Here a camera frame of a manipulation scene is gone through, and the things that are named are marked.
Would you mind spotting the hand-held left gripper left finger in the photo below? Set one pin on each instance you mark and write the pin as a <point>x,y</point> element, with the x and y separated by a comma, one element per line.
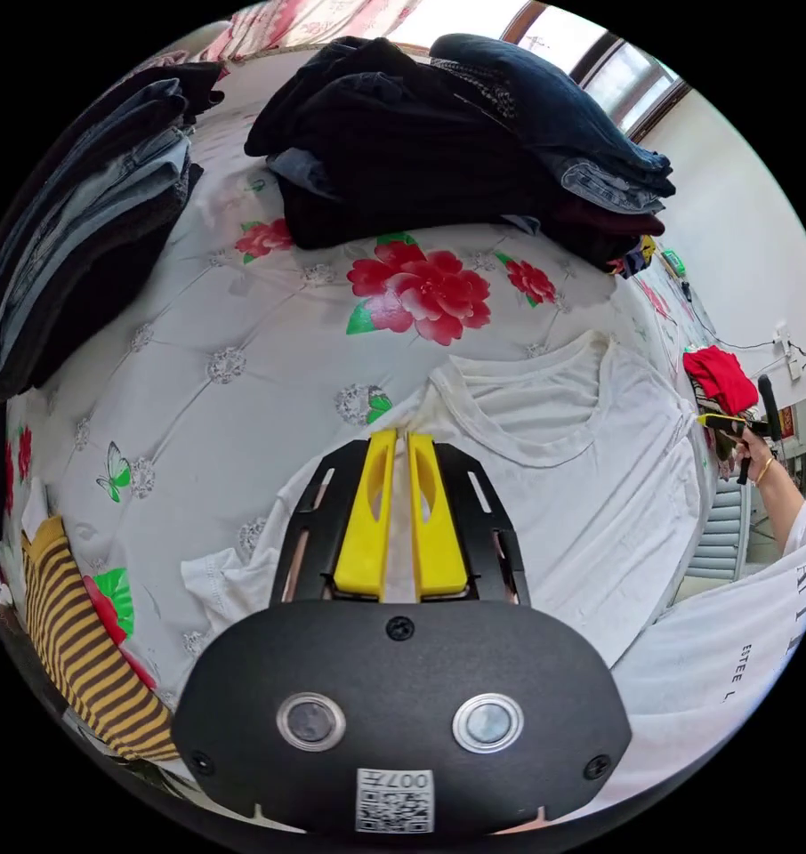
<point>365,527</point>

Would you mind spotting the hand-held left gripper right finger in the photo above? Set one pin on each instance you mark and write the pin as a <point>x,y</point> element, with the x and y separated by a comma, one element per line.
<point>438,534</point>

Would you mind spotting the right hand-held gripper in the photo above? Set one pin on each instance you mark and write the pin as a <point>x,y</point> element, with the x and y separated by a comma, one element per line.
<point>728,443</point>

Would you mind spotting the pile of jeans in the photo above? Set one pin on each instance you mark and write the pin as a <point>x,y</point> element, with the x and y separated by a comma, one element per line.
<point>89,220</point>

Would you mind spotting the yellow brown striped garment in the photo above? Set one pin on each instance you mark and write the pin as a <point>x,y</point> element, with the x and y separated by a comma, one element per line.
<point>89,654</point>

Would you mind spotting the person's right hand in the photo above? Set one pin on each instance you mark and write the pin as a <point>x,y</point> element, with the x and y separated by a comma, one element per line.
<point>755,454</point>

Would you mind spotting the pile of clothes with red garment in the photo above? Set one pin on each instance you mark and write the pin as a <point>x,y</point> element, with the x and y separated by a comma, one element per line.
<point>718,375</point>

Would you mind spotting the pile of dark clothes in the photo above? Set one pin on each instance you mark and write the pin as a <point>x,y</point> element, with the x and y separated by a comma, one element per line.
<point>410,147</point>

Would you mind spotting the window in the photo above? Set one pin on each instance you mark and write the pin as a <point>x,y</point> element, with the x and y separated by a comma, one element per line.
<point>610,60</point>

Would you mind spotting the floral curtain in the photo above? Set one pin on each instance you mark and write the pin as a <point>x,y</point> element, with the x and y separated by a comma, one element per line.
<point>296,23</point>

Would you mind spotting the white wall power strip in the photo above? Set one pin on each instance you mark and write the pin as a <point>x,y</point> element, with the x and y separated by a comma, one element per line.
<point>789,353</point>

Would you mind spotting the white short sleeve shirt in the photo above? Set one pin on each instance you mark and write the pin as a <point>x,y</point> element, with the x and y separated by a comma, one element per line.
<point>576,480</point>

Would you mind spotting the person's right forearm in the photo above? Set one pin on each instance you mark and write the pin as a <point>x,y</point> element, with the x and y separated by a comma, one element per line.
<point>785,507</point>

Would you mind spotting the person's body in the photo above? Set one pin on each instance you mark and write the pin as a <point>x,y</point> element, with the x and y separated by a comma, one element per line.
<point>710,667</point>

